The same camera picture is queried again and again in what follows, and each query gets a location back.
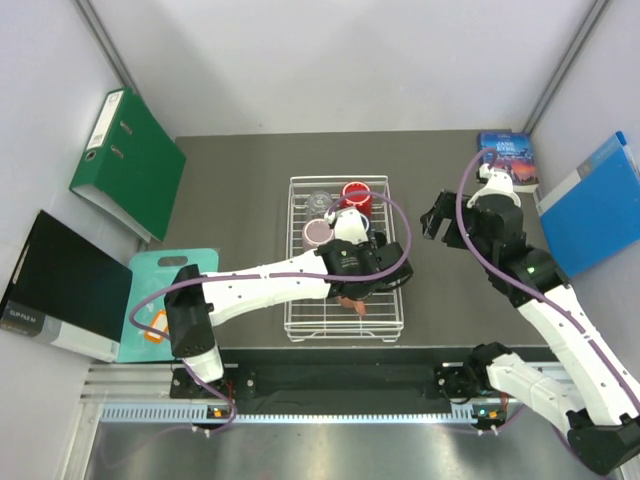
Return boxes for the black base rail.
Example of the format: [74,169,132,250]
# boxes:
[170,347,491,408]

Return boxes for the white wire dish rack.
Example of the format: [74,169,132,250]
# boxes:
[284,175,404,343]

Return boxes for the Jane Eyre book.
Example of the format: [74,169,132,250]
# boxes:
[477,131,539,194]

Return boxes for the red ceramic mug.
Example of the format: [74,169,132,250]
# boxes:
[340,181,373,218]

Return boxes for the slotted cable duct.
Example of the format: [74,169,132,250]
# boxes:
[100,403,502,425]

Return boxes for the clear glass cup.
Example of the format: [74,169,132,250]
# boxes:
[305,190,333,221]

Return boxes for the black clip file folder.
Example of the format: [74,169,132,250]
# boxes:
[1,211,132,363]

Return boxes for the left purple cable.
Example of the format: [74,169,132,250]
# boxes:
[129,189,414,436]

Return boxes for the green lever arch binder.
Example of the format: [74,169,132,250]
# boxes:
[69,88,186,243]

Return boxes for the lilac ceramic mug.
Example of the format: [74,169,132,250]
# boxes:
[302,218,334,251]

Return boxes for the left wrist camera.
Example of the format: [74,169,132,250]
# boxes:
[324,207,369,245]

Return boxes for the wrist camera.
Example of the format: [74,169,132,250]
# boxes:
[324,207,369,245]
[466,164,521,208]

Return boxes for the dark blue mug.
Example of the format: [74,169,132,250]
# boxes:
[360,214,371,236]

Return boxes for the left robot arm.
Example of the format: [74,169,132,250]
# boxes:
[164,239,413,397]

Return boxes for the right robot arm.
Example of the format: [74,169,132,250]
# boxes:
[420,190,639,476]

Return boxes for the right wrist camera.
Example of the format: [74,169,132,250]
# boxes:
[466,164,521,208]

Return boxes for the blue folder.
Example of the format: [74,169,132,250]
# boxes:
[537,131,639,278]

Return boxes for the teal shirt folding board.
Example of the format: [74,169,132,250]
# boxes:
[115,248,221,364]

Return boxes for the terracotta pink mug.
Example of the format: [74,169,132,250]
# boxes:
[337,296,366,318]

